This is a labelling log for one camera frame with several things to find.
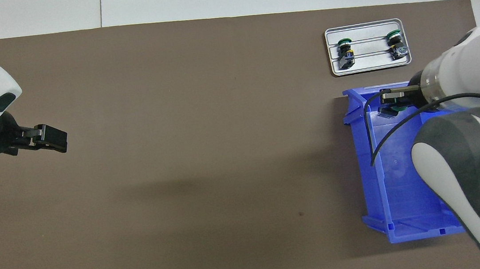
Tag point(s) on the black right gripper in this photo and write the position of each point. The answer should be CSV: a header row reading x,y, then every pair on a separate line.
x,y
414,94

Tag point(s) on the green push button switch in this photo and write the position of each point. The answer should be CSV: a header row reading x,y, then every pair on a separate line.
x,y
346,54
387,112
396,46

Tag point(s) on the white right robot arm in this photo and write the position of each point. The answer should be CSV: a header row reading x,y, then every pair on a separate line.
x,y
470,159

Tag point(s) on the grey metal tray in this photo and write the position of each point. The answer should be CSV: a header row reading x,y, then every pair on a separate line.
x,y
370,63

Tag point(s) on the blue plastic storage bin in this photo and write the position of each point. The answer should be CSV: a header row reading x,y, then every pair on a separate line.
x,y
402,189

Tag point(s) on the brown table mat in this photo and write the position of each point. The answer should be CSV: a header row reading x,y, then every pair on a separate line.
x,y
202,156

